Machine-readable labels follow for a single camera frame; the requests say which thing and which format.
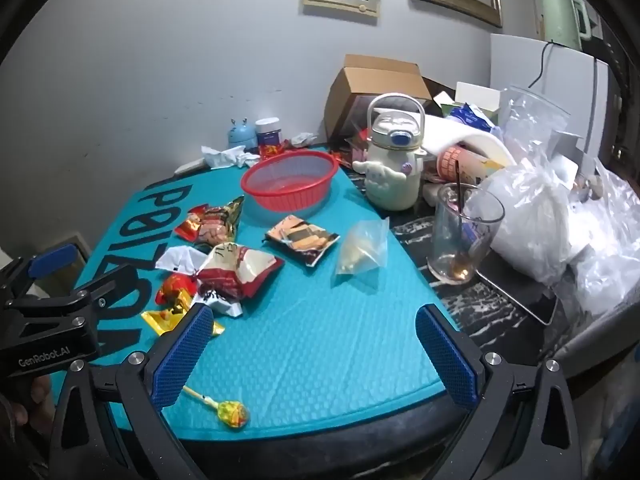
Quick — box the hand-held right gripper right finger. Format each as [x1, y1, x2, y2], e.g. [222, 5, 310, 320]
[416, 304, 586, 480]

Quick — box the clear glass cup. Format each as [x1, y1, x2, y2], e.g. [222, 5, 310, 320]
[427, 182, 506, 286]

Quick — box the black power cable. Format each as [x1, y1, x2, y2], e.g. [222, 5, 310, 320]
[527, 41, 558, 90]

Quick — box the white foam sheet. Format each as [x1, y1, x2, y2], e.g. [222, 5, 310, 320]
[422, 115, 518, 168]

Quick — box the clear bag of candy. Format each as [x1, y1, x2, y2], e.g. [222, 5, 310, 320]
[334, 217, 391, 291]

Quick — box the seaweed cracker snack packet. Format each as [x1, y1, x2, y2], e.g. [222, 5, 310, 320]
[263, 215, 341, 267]

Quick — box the jar with white lid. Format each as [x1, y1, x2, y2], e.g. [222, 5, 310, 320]
[255, 117, 283, 147]

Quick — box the flat white box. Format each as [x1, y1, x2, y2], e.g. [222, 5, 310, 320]
[172, 157, 207, 176]

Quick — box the person's left hand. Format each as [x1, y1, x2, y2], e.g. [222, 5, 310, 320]
[0, 376, 57, 436]

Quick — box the printed paper cup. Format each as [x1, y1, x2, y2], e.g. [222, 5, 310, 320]
[436, 145, 506, 182]

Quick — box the cream cartoon water bottle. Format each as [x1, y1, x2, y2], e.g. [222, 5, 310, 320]
[351, 92, 428, 211]

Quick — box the white packet with black print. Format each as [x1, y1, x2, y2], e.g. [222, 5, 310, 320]
[192, 287, 243, 317]

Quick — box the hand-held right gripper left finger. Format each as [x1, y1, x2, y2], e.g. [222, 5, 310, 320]
[48, 304, 216, 480]

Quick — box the green electric kettle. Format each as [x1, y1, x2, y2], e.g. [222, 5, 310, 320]
[537, 0, 593, 51]

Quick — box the teal bubble mat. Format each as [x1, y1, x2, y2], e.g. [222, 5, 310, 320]
[75, 147, 461, 443]

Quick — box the yellow green lollipop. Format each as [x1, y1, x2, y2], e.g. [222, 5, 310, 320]
[182, 385, 251, 430]

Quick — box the white wrapper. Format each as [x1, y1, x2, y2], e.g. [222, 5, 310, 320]
[156, 246, 208, 273]

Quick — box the red orange candy wrapper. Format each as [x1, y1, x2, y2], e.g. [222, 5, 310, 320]
[155, 274, 198, 311]

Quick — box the small blue toy figure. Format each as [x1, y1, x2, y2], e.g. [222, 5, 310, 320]
[227, 117, 258, 150]

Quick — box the cardboard box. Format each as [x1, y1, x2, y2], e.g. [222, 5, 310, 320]
[324, 54, 433, 146]

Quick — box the sausage snack packet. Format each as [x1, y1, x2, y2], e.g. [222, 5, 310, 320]
[194, 195, 246, 247]

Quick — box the blue white packet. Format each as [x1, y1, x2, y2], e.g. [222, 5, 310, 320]
[447, 102, 501, 128]

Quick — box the open white carton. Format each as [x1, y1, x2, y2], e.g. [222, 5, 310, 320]
[454, 81, 503, 116]

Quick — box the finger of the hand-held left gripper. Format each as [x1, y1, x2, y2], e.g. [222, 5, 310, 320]
[0, 244, 78, 307]
[74, 264, 139, 333]

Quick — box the yellow snack wrapper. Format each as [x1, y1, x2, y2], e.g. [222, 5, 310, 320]
[141, 307, 226, 339]

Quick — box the clear plastic bag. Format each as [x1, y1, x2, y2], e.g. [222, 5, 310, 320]
[497, 85, 571, 161]

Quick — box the red white snack packet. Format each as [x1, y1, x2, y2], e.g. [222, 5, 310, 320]
[192, 242, 286, 302]

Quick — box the red plastic basket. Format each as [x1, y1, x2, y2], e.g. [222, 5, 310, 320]
[241, 150, 339, 213]

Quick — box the white refrigerator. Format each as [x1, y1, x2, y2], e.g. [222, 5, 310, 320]
[489, 33, 623, 161]

